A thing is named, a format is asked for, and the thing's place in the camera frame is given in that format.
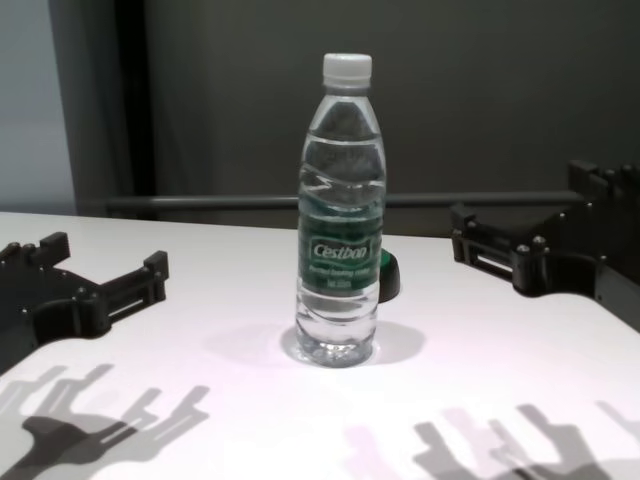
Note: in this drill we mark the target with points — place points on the grey horizontal wall rail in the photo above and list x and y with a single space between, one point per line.
500 201

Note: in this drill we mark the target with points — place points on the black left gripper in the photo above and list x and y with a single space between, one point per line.
35 305

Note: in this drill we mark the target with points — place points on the clear water bottle green label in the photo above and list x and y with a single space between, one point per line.
340 200

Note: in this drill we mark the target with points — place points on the green YES button black base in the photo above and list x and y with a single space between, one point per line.
390 277

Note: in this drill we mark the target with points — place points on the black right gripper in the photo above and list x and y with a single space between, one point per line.
590 250

